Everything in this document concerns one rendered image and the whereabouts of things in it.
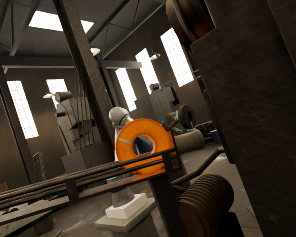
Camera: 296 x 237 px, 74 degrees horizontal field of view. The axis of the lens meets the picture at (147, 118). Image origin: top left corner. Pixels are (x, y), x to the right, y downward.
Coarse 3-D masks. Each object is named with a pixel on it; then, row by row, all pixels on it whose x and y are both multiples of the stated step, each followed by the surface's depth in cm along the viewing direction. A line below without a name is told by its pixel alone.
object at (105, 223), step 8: (152, 200) 128; (144, 208) 120; (152, 208) 123; (104, 216) 131; (136, 216) 113; (144, 216) 117; (96, 224) 124; (104, 224) 118; (112, 224) 113; (120, 224) 109; (128, 224) 108
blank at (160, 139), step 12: (144, 120) 55; (120, 132) 53; (132, 132) 53; (144, 132) 54; (156, 132) 55; (120, 144) 52; (132, 144) 53; (156, 144) 54; (168, 144) 55; (120, 156) 52; (132, 156) 53; (144, 168) 53; (156, 168) 54
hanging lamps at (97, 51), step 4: (92, 48) 732; (96, 48) 763; (92, 52) 781; (96, 52) 783; (152, 56) 1077; (156, 56) 1081; (48, 92) 1052; (44, 96) 1060; (48, 96) 1085; (52, 96) 1093
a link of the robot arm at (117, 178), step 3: (123, 174) 131; (126, 174) 137; (114, 177) 124; (117, 177) 125; (120, 177) 126; (123, 177) 129; (108, 180) 125; (111, 180) 124; (114, 180) 124; (117, 180) 125
